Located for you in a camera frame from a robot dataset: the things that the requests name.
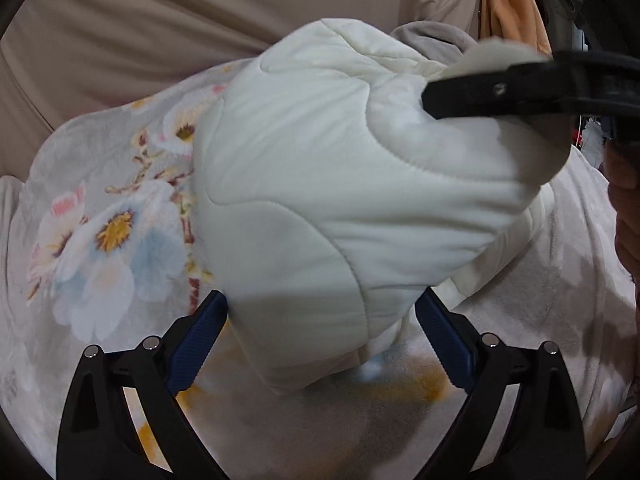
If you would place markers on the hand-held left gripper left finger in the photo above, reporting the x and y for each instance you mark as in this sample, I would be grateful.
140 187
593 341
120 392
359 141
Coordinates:
200 340

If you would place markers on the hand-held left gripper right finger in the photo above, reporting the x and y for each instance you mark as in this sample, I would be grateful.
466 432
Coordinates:
445 340

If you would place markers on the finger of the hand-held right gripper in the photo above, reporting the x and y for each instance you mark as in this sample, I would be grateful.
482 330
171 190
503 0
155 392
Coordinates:
490 92

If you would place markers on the white quilted jacket tan trim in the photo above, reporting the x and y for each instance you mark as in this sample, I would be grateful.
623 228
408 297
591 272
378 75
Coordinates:
325 185

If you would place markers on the person's right hand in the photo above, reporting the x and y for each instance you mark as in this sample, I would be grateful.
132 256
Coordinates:
627 200

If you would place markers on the dark metal rack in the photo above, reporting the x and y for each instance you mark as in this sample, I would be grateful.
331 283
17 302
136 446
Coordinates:
590 0

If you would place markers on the orange garment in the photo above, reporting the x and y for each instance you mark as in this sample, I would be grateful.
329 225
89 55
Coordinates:
510 5

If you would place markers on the grey floral fleece blanket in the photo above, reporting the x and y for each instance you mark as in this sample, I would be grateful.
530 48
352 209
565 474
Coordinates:
100 240

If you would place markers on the beige fabric drape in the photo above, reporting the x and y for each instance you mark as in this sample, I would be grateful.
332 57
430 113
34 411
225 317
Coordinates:
150 35

